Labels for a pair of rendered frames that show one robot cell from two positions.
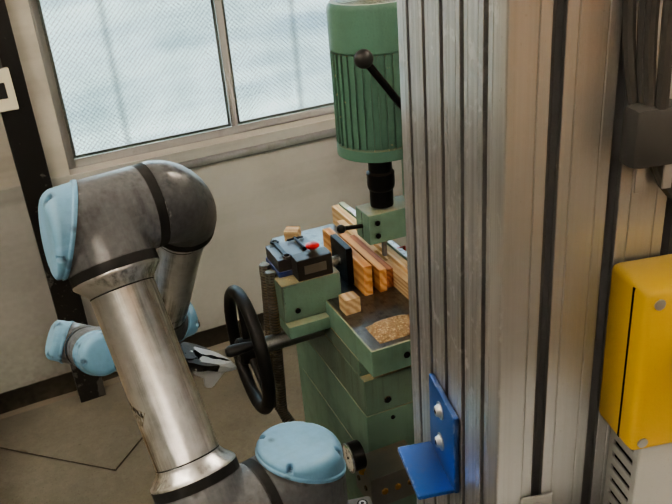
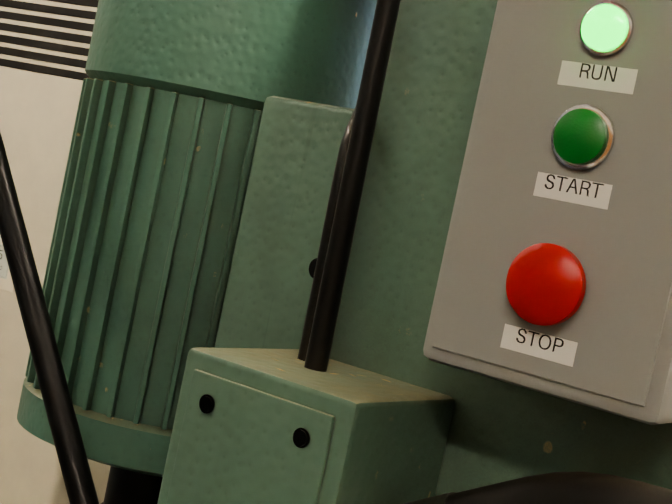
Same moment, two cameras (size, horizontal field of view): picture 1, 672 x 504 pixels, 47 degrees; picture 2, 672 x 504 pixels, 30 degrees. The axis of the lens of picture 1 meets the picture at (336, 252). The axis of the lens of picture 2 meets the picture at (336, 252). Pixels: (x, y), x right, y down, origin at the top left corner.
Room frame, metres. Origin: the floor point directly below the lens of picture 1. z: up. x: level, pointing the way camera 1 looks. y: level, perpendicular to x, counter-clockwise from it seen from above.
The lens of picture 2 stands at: (1.17, -0.80, 1.38)
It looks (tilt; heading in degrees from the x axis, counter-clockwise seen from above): 3 degrees down; 56
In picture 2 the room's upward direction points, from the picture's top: 12 degrees clockwise
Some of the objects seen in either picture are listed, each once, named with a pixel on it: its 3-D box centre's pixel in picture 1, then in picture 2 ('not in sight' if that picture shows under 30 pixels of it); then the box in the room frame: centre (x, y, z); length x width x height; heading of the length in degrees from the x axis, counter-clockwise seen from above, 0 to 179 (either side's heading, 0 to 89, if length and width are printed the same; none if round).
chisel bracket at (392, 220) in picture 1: (391, 222); not in sight; (1.54, -0.13, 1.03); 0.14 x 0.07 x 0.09; 111
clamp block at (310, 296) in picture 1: (301, 284); not in sight; (1.50, 0.08, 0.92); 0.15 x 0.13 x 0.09; 21
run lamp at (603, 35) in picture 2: not in sight; (603, 27); (1.49, -0.47, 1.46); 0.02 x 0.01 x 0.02; 111
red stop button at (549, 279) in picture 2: not in sight; (545, 284); (1.49, -0.47, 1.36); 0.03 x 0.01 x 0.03; 111
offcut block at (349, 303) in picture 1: (349, 303); not in sight; (1.39, -0.02, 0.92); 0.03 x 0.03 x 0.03; 23
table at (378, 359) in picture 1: (337, 292); not in sight; (1.53, 0.00, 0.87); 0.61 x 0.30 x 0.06; 21
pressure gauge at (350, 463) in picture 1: (356, 458); not in sight; (1.22, -0.01, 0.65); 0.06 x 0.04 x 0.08; 21
